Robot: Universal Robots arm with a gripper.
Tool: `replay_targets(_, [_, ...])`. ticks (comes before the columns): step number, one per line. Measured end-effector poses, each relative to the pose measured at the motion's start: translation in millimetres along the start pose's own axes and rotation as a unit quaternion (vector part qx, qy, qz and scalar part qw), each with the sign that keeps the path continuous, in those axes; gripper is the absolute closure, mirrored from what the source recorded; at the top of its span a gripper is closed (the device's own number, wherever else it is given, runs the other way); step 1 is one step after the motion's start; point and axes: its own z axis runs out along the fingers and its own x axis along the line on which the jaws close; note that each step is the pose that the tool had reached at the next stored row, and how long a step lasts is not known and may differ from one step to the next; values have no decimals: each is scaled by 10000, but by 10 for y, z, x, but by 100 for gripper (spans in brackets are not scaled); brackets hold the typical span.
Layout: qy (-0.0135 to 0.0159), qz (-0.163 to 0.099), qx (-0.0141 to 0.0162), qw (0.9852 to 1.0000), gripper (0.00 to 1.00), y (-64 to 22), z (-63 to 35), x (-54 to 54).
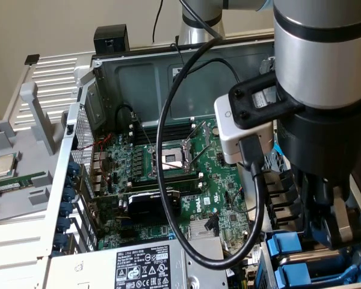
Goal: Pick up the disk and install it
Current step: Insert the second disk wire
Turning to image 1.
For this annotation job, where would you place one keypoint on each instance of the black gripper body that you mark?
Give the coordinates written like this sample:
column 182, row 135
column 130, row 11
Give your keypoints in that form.
column 325, row 144

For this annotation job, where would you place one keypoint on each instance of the hard disk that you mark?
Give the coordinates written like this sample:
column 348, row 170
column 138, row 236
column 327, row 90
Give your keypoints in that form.
column 284, row 242

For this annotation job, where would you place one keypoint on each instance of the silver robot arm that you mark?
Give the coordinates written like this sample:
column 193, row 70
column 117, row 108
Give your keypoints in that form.
column 319, row 60

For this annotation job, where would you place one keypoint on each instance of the blue disk carrier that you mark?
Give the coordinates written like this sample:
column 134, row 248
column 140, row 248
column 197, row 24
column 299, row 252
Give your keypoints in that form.
column 294, row 275

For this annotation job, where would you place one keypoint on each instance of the hard drive in blue caddy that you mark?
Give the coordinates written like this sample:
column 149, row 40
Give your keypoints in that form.
column 264, row 271

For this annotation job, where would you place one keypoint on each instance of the green motherboard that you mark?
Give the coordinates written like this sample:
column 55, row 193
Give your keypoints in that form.
column 219, row 180

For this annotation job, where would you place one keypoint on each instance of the silver drive cage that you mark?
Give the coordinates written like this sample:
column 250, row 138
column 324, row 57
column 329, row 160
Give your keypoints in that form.
column 266, row 64

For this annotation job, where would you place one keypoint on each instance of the silver chipset heatsink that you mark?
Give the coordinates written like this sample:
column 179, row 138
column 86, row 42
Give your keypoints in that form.
column 201, row 228

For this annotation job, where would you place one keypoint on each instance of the metal socket cover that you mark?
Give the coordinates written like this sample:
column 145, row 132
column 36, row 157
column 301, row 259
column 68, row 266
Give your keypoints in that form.
column 206, row 128

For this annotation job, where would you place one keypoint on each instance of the black RAM slot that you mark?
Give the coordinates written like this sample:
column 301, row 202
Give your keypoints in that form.
column 174, row 135
column 174, row 127
column 189, row 188
column 180, row 180

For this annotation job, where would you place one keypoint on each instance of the metal locking lever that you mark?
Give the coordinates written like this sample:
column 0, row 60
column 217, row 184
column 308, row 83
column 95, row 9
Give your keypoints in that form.
column 142, row 131
column 174, row 165

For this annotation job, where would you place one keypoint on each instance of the CPU socket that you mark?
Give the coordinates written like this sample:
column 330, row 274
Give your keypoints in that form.
column 174, row 156

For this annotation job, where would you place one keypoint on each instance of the black graphics card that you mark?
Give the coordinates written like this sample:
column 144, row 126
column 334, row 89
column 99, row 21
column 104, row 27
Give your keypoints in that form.
column 144, row 207

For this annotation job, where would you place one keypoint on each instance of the silver power supply unit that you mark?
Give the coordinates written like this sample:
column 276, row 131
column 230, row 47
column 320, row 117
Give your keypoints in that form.
column 138, row 265

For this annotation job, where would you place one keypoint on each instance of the open PC case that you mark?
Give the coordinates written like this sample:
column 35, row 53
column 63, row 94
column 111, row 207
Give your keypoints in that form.
column 132, row 87

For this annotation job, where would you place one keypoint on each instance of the dark blue slot latch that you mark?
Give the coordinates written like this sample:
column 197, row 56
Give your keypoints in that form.
column 68, row 194
column 63, row 224
column 60, row 240
column 74, row 167
column 66, row 208
column 70, row 181

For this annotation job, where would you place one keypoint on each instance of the grey parts rack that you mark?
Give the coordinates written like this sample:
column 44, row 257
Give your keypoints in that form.
column 21, row 200

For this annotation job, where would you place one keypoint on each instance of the green RAM stick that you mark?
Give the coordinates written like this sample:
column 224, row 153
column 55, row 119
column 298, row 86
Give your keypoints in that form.
column 21, row 180

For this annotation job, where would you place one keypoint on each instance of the black table corner cap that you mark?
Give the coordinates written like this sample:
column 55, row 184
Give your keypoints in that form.
column 32, row 59

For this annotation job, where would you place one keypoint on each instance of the silver CPU chip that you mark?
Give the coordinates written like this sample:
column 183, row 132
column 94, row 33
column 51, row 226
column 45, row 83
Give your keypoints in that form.
column 3, row 166

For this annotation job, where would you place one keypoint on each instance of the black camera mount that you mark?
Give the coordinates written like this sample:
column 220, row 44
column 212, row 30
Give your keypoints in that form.
column 285, row 105

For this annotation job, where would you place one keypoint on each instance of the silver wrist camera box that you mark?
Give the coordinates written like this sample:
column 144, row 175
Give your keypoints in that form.
column 228, row 141

